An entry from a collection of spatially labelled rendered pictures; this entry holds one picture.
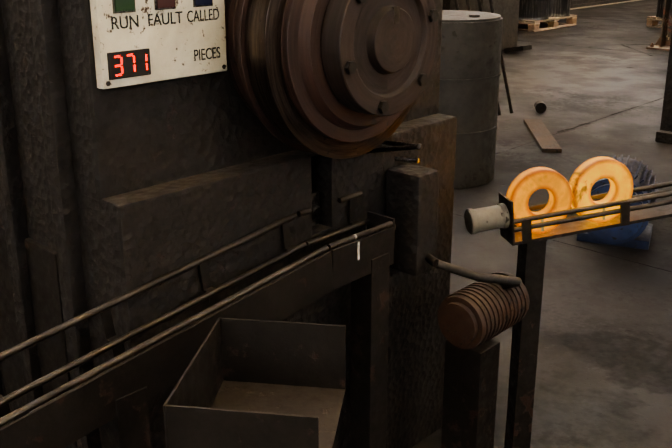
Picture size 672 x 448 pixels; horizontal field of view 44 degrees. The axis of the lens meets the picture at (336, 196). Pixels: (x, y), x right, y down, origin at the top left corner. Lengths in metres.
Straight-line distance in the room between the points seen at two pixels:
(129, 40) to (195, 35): 0.14
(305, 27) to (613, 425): 1.52
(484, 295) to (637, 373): 0.99
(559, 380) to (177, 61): 1.66
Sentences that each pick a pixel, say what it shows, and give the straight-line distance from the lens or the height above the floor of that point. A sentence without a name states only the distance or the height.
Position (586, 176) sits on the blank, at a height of 0.76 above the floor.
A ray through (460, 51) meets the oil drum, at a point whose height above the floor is 0.73.
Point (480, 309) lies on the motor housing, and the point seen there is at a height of 0.51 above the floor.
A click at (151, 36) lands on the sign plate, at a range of 1.46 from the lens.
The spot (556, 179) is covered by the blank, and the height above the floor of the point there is 0.76.
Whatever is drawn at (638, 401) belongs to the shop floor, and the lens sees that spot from 2.66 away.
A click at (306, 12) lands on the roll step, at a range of 1.47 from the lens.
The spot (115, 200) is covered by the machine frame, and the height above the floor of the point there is 0.87.
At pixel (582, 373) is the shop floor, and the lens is 2.76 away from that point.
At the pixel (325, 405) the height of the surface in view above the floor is 0.61.
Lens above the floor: 1.31
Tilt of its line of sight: 18 degrees down
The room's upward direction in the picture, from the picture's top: straight up
